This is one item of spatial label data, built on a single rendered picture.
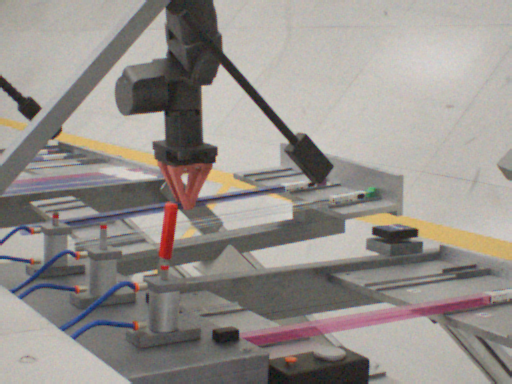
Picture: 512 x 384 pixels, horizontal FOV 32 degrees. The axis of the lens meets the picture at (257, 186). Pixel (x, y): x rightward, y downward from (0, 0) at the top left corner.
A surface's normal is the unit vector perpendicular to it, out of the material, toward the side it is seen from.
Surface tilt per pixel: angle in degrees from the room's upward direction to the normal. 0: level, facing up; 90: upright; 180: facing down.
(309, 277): 90
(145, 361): 47
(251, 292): 90
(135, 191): 90
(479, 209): 0
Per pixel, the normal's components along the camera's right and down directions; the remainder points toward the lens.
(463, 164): -0.59, -0.63
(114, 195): 0.54, 0.14
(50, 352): 0.04, -0.99
